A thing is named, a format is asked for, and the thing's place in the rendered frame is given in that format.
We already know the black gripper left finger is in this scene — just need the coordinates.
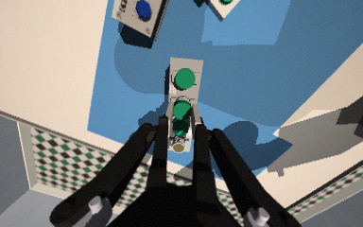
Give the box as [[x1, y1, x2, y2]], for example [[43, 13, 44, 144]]
[[49, 102, 174, 227]]

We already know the blue flat mat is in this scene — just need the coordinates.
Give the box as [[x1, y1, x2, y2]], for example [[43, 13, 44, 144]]
[[87, 0, 363, 177]]

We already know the small sloping desk with blue and green keys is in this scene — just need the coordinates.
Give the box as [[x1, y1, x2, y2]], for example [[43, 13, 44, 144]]
[[112, 0, 169, 41]]

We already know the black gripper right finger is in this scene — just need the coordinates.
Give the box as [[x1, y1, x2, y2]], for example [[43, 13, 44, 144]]
[[191, 104, 302, 227]]

